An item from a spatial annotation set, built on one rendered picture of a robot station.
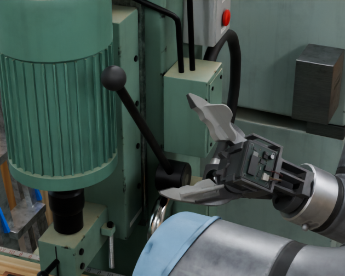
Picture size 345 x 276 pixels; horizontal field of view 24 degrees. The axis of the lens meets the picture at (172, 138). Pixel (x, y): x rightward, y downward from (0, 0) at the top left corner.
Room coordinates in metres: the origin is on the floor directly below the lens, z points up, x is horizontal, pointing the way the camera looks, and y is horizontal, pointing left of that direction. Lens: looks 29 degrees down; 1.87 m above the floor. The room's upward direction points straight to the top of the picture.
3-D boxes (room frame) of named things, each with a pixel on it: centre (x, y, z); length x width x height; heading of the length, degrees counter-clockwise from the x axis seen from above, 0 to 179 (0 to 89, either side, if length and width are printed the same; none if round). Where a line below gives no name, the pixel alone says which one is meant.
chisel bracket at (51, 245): (1.14, 0.17, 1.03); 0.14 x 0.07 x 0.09; 160
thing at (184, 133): (1.27, -0.04, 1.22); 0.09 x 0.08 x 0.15; 160
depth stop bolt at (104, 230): (1.16, 0.11, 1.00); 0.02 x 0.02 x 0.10; 70
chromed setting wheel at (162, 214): (1.20, 0.02, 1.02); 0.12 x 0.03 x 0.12; 160
